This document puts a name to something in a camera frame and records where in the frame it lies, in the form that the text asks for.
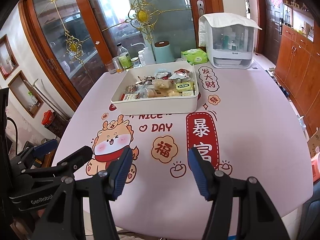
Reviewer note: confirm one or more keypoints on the glass bottle with green label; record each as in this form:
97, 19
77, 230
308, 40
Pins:
125, 58

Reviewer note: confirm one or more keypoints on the white cloth cover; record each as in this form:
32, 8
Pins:
225, 20

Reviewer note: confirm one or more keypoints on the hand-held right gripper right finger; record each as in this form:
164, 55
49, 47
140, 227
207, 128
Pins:
198, 177

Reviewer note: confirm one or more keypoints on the white plastic bin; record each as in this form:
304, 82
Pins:
155, 107

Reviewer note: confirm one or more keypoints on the pale yellow snack packet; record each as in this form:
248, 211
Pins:
161, 84

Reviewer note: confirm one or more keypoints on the wooden cabinet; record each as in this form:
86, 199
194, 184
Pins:
295, 60

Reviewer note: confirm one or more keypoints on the white plastic bottle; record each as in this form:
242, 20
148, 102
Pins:
149, 56

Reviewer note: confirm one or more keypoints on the small glass cup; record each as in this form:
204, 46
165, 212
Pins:
110, 68

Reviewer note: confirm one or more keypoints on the red lid jar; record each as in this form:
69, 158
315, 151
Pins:
48, 117

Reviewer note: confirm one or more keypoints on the clear bread packet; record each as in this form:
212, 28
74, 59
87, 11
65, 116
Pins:
156, 93

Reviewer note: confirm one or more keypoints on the small gold door ornament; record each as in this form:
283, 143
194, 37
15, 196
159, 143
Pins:
73, 47

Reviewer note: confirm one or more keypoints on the pink plastic stool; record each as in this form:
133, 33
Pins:
315, 166

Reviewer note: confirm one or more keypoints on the green snack packet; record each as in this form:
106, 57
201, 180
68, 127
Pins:
185, 87

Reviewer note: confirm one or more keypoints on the cardboard box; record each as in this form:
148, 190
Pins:
314, 142

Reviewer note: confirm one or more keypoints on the mint green canister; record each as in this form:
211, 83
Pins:
163, 52

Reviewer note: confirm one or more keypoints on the wooden wall niche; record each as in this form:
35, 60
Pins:
7, 57
25, 97

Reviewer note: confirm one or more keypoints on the large gold door ornament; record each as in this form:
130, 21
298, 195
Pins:
141, 15

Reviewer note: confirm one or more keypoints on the clear packet with dark snack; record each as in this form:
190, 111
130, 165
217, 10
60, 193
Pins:
131, 88

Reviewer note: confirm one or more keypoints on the wooden framed glass door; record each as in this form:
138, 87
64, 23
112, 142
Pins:
55, 55
170, 25

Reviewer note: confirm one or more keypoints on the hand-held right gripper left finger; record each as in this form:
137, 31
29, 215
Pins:
122, 177

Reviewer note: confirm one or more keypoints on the white red-edged snack packet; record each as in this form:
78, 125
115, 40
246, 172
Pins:
130, 97

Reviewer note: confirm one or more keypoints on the white pill bottle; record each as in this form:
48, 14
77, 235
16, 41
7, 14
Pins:
141, 58

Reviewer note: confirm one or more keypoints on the apple print snack packet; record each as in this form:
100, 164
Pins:
182, 73

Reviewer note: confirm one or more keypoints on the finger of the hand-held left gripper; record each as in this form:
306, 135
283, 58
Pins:
45, 147
75, 157

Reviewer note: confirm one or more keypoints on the dark entrance door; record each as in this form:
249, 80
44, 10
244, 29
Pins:
270, 30

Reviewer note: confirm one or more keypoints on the green tissue pack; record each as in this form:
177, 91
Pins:
194, 56

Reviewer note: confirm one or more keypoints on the small glass jar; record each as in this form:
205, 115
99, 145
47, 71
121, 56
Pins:
135, 62

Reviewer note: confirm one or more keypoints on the silver tin can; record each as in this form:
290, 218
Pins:
116, 65

